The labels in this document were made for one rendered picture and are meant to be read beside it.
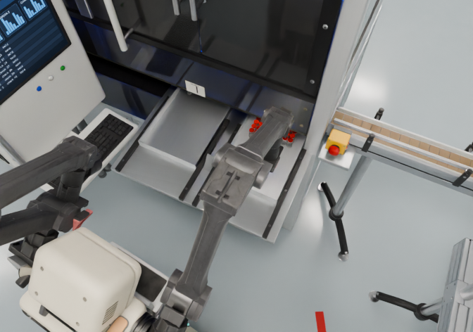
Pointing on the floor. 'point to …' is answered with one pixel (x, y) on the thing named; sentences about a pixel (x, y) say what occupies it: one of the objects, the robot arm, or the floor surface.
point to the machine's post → (333, 77)
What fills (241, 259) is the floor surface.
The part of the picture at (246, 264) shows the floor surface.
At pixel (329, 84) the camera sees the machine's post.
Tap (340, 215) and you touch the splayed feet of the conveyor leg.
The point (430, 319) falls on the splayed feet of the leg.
